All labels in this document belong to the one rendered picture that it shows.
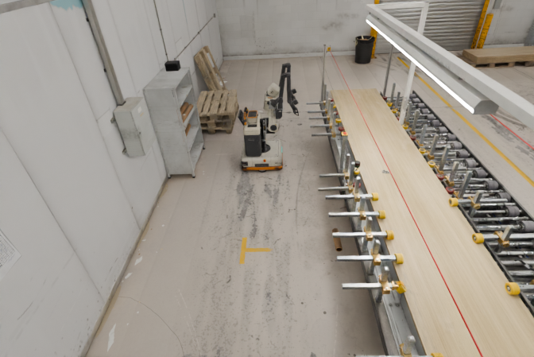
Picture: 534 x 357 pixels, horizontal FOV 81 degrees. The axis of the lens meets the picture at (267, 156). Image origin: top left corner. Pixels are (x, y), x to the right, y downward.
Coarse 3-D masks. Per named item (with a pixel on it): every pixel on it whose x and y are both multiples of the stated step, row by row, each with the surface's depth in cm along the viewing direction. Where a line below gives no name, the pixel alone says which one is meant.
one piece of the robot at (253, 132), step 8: (248, 128) 475; (256, 128) 474; (248, 136) 481; (256, 136) 481; (264, 136) 506; (248, 144) 489; (256, 144) 489; (264, 144) 504; (248, 152) 497; (256, 152) 497; (264, 152) 514
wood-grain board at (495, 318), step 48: (336, 96) 533; (384, 144) 402; (384, 192) 326; (432, 192) 322; (384, 240) 277; (432, 240) 272; (432, 288) 235; (480, 288) 233; (432, 336) 206; (480, 336) 205; (528, 336) 203
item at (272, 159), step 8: (272, 144) 534; (280, 144) 533; (272, 152) 513; (280, 152) 513; (248, 160) 502; (256, 160) 501; (264, 160) 500; (272, 160) 500; (280, 160) 500; (248, 168) 510; (256, 168) 509; (264, 168) 509; (272, 168) 508; (280, 168) 508
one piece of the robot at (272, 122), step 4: (268, 96) 465; (268, 100) 461; (272, 100) 457; (264, 104) 473; (268, 104) 465; (264, 108) 476; (268, 108) 475; (276, 108) 475; (268, 112) 481; (272, 112) 480; (272, 116) 483; (272, 120) 482; (276, 120) 484; (268, 124) 511; (272, 124) 486; (276, 124) 486; (268, 128) 491; (272, 128) 490; (276, 128) 490
